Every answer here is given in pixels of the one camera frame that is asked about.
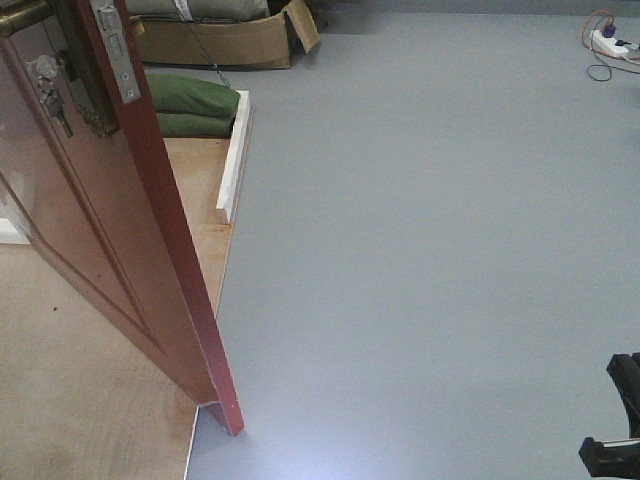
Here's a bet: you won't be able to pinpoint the brown red door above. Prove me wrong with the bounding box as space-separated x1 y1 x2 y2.
1 1 237 427

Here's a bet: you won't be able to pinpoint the white wooden edge beam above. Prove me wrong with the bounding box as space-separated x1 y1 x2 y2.
216 90 253 225

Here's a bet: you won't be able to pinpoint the lower green sandbag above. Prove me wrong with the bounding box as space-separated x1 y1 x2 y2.
157 112 235 138

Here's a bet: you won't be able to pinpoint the green sandbag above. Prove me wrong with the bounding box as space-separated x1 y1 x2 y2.
147 74 240 117
157 112 235 138

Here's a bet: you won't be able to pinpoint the flattened open cardboard box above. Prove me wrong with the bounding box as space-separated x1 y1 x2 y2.
128 1 320 70

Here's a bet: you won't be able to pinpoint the upper green sandbag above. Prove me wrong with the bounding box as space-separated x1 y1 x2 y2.
147 74 240 117

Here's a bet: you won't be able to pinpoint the large olive woven sack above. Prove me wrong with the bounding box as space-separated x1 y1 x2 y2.
126 0 270 22

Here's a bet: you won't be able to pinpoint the plywood base platform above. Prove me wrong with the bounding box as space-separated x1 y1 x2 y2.
0 102 255 480

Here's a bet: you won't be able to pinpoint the silver latch plate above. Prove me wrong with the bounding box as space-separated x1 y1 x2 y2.
90 0 141 104

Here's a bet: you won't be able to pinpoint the keys in lock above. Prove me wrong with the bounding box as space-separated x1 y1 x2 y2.
26 54 73 138

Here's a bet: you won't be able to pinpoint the white power strip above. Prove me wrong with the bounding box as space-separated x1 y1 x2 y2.
588 30 629 57

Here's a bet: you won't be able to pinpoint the blue power plug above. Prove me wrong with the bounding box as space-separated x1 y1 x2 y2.
600 24 616 39

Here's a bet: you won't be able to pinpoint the steel guy wire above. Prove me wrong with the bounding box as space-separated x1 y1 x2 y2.
172 0 231 89

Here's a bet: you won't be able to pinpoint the white wooden brace frame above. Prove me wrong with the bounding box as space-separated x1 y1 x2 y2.
0 217 30 245

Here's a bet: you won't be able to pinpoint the brass door handle plate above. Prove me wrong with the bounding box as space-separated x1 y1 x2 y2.
1 1 119 138

